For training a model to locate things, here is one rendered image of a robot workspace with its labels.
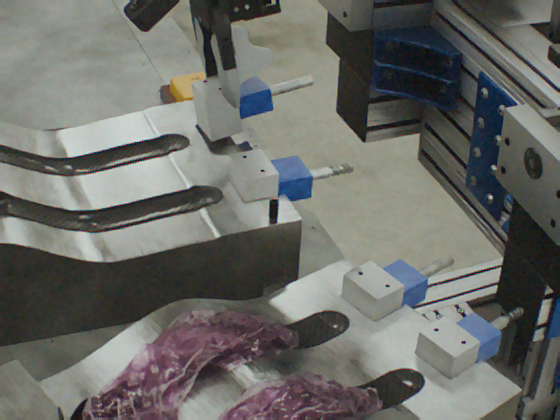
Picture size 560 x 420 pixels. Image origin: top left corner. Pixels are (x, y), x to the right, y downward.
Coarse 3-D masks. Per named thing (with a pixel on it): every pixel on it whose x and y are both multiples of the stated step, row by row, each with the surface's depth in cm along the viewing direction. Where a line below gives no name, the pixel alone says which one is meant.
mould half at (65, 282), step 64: (0, 128) 130; (128, 128) 136; (192, 128) 135; (64, 192) 124; (128, 192) 125; (0, 256) 110; (64, 256) 113; (128, 256) 117; (192, 256) 119; (256, 256) 122; (0, 320) 114; (64, 320) 118; (128, 320) 121
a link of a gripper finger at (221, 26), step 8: (216, 8) 123; (216, 16) 123; (224, 16) 123; (216, 24) 123; (224, 24) 123; (216, 32) 124; (224, 32) 123; (224, 40) 124; (224, 48) 124; (232, 48) 125; (224, 56) 125; (232, 56) 125; (224, 64) 125; (232, 64) 126
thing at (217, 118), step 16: (208, 80) 132; (256, 80) 134; (304, 80) 135; (208, 96) 129; (240, 96) 131; (256, 96) 131; (208, 112) 130; (224, 112) 130; (240, 112) 132; (256, 112) 132; (208, 128) 131; (224, 128) 131; (240, 128) 132
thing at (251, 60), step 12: (240, 36) 126; (216, 48) 126; (240, 48) 127; (252, 48) 127; (264, 48) 128; (216, 60) 127; (240, 60) 127; (252, 60) 127; (264, 60) 128; (228, 72) 126; (240, 72) 127; (252, 72) 128; (228, 84) 127; (228, 96) 129
